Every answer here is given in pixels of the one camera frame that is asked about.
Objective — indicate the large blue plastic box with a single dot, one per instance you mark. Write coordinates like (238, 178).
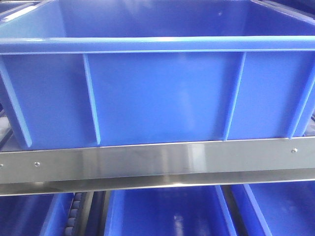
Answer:
(79, 73)

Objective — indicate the lower roller track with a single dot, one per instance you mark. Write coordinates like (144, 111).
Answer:
(73, 215)

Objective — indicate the blue bin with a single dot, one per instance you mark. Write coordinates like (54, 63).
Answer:
(176, 211)
(277, 209)
(34, 215)

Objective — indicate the blue bin lower left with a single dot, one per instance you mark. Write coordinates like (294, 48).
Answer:
(34, 215)

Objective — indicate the blue bin lower right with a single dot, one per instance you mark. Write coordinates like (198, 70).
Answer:
(277, 209)

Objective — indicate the lower steel rack rail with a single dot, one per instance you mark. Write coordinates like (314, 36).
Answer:
(157, 165)

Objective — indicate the blue bin lower centre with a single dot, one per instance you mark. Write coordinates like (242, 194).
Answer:
(176, 211)

